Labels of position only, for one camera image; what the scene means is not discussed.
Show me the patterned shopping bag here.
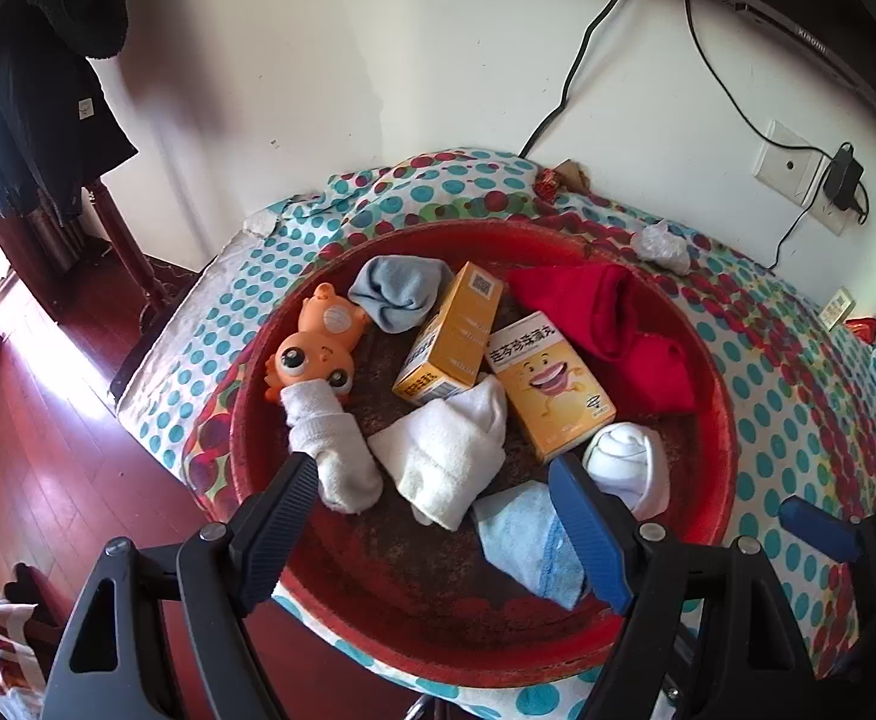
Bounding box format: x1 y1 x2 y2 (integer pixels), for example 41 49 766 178
0 600 56 720

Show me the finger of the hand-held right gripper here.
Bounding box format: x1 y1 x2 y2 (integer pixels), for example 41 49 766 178
779 499 876 601

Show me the orange rubber toy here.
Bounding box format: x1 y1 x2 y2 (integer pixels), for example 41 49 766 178
264 283 370 410

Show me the polka-dot blanket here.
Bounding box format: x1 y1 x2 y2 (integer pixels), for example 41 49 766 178
112 150 876 720

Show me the dark wooden coat stand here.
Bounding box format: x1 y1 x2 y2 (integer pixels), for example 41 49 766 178
0 172 206 361

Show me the small white and brown box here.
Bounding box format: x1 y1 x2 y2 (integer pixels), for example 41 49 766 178
820 289 857 331

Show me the blue-trimmed grey-blue sock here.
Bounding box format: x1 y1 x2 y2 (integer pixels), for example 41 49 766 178
472 481 590 611

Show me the thin black cable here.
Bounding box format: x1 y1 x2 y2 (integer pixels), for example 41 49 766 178
520 0 638 155

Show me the small red sock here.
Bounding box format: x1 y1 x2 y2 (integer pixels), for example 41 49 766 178
618 330 698 415

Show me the white sock with grey toe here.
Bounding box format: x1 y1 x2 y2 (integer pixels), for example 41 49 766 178
280 382 386 517

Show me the black adapter output cable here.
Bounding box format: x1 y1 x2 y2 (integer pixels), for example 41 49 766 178
772 206 821 271

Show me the black power adapter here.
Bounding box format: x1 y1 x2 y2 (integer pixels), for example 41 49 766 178
822 141 863 215

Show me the black hanging coat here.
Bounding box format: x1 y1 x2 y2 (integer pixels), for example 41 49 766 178
0 0 139 211

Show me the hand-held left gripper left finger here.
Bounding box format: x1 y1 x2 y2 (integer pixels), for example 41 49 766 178
40 452 320 720

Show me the black monitor power cable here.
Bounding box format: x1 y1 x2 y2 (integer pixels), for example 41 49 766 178
684 0 836 160

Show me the plain white sock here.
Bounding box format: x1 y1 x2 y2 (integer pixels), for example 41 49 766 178
583 422 671 520

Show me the crumpled clear plastic wrap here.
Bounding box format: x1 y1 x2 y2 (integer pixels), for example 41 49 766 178
629 219 692 276

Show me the yellow cartoon medicine box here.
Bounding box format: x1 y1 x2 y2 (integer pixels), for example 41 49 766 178
393 261 504 404
483 311 617 466

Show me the round red tray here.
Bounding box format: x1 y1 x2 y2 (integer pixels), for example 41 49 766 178
228 219 739 687

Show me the pale blue-grey sock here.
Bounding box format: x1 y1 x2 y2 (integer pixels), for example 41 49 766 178
348 255 455 333

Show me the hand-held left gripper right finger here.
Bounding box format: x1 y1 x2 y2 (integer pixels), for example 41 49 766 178
548 454 818 720

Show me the white coax wall plate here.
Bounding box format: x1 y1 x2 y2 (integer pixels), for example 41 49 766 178
754 118 833 207

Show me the cream sock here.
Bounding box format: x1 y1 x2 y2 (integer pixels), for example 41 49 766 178
367 375 510 531

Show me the large red sock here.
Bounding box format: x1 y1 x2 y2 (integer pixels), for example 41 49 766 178
509 266 634 380

